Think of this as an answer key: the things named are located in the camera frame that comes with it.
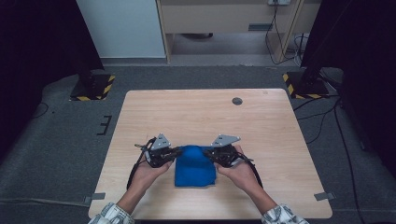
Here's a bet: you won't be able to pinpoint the grey floor cable strip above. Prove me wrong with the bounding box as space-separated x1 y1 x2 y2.
0 197 92 208

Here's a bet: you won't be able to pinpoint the white panel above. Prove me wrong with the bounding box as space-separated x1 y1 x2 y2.
76 0 167 60

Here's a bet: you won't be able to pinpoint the light wooden cabinet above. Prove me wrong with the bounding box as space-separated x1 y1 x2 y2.
155 0 323 64

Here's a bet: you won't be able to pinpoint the dark curtain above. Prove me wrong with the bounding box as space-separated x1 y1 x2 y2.
300 0 396 180
0 0 106 164

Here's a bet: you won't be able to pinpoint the long black floor cable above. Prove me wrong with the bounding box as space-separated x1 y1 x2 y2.
332 102 368 224

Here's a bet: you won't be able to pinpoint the left hand-held gripper black cable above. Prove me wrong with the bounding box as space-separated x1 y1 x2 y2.
125 136 157 191

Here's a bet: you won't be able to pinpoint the person's right hand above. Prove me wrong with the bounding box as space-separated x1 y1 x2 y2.
216 145 263 195

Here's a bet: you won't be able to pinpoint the black stand base yellow stripes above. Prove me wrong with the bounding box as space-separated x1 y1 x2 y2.
69 69 117 102
282 70 331 100

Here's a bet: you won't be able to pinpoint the black cables under cabinet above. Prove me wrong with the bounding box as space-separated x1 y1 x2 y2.
264 0 310 67

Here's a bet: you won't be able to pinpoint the right hand-held gripper black cable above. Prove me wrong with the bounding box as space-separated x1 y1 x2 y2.
237 154 264 189

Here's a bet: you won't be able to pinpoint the grey tape piece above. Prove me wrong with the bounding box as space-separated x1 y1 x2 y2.
313 191 336 202
82 192 106 205

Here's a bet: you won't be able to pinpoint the person's left hand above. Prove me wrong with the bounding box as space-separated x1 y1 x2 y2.
130 153 174 195

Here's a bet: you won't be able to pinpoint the thin black looped floor cable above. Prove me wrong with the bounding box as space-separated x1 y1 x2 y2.
30 101 50 120

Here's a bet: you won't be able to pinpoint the hand-held gripper black cable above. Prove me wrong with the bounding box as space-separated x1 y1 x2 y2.
125 136 157 191
237 154 264 189

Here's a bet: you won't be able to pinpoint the blue cloth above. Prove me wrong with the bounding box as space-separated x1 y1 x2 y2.
174 144 218 189

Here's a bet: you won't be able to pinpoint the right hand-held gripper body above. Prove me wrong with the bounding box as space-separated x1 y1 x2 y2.
210 133 242 169

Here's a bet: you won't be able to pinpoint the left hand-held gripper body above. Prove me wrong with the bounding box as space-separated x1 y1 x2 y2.
134 133 172 169

